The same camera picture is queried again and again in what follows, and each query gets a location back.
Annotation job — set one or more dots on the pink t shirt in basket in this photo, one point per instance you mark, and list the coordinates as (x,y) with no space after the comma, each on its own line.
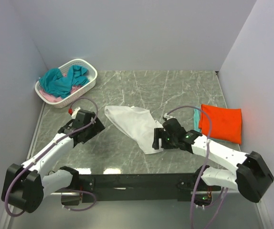
(56,87)

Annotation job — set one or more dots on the folded orange t shirt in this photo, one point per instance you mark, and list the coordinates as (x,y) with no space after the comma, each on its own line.
(232,124)

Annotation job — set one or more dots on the teal t shirt in basket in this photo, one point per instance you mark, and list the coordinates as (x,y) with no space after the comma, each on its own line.
(74,71)

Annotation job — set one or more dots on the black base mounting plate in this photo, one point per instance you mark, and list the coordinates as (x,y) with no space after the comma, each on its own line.
(125,187)

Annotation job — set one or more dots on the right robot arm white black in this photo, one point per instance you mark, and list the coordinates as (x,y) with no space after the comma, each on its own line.
(247,173)

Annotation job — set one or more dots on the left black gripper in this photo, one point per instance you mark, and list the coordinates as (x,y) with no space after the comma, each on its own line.
(97,127)

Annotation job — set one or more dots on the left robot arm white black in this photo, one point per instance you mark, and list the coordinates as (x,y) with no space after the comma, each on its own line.
(26,185)

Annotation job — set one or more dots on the white plastic laundry basket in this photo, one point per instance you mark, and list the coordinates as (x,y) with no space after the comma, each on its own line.
(92,75)

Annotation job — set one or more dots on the folded light teal t shirt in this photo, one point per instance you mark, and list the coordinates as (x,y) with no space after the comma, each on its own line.
(196,119)

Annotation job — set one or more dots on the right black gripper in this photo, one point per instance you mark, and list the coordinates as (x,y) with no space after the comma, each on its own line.
(159,133)

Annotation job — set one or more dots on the white t shirt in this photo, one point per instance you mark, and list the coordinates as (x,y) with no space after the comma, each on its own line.
(136,123)

